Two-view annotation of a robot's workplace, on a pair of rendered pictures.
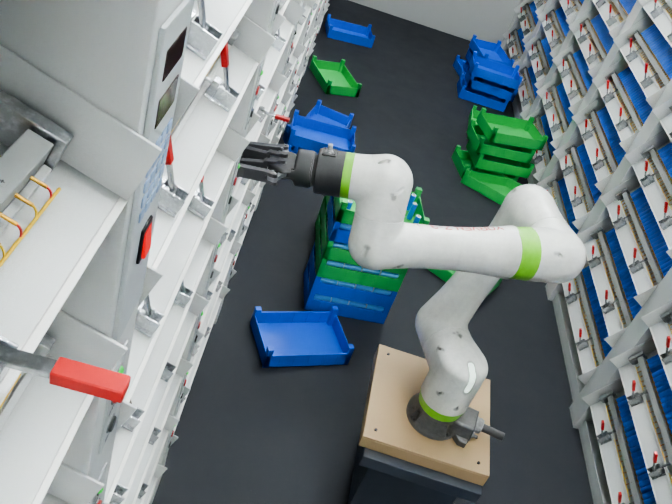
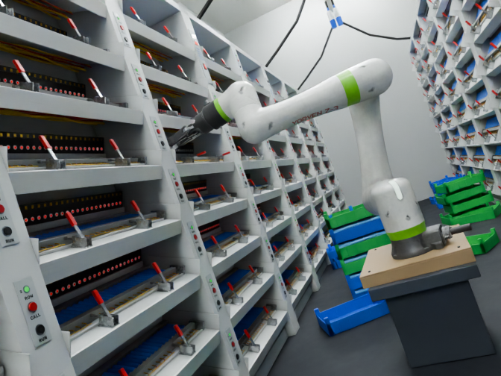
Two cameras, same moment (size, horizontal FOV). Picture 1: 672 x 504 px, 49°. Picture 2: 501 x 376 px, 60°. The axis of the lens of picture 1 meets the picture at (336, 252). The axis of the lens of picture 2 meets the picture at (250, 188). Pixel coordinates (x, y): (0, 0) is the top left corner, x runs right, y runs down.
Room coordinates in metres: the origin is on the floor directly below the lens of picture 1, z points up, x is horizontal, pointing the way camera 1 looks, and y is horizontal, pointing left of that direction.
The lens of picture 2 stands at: (-0.09, -0.58, 0.66)
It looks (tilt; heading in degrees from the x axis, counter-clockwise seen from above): 2 degrees up; 24
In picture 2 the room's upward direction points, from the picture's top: 20 degrees counter-clockwise
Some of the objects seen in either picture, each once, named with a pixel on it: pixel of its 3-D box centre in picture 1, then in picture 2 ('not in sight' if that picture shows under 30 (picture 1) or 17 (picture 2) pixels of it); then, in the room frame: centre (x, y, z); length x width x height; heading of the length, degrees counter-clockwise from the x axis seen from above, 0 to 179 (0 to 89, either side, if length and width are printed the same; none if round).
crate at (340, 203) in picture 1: (380, 204); (353, 211); (2.16, -0.08, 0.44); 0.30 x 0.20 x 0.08; 105
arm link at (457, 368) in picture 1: (452, 375); (396, 207); (1.43, -0.39, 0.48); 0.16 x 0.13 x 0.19; 24
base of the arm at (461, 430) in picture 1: (456, 419); (428, 238); (1.41, -0.45, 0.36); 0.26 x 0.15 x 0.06; 83
